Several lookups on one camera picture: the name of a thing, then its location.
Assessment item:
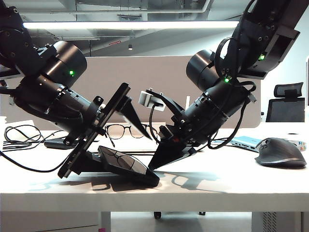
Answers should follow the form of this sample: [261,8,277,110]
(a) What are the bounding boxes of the black computer mouse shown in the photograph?
[254,137,307,169]

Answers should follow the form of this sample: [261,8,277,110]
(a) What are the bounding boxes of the light blue flat card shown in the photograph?
[212,139,234,146]

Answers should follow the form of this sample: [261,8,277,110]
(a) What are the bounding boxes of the long ceiling light strip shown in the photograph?
[23,21,239,30]

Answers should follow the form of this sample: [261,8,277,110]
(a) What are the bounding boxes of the black charging cable silver plug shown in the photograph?
[120,137,232,154]

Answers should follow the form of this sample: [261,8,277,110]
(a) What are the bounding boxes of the black right camera cable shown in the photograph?
[149,79,257,149]

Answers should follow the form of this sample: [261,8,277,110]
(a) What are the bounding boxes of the brown desk divider screen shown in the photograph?
[0,56,262,131]

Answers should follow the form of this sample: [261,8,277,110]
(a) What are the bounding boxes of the black power adapter brick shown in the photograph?
[43,139,80,150]

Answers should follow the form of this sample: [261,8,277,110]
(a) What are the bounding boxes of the grey drawer cabinet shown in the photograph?
[0,211,100,232]

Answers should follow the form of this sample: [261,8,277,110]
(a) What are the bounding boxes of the black smartphone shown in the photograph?
[98,145,160,187]

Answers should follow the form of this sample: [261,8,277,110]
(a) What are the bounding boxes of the white paper box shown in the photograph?
[4,120,42,141]

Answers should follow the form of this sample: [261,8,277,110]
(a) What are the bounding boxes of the grey perforated panel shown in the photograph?
[262,211,278,232]

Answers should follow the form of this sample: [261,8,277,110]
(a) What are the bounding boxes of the black adapter power cable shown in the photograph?
[3,125,70,153]

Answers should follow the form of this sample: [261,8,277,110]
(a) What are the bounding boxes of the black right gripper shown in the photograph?
[148,112,201,169]

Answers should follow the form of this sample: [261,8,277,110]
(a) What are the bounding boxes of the blue USB hub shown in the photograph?
[229,135,263,153]

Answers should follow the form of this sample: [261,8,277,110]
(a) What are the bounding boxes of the black mesh office chair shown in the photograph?
[260,82,306,123]

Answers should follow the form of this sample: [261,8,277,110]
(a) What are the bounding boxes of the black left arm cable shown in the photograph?
[0,149,70,173]

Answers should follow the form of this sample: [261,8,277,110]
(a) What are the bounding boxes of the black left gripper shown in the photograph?
[57,83,154,179]

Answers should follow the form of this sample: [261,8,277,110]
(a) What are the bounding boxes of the black-framed eyeglasses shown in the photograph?
[105,123,159,145]

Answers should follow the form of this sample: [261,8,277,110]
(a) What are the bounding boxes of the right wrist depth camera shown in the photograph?
[139,90,166,112]

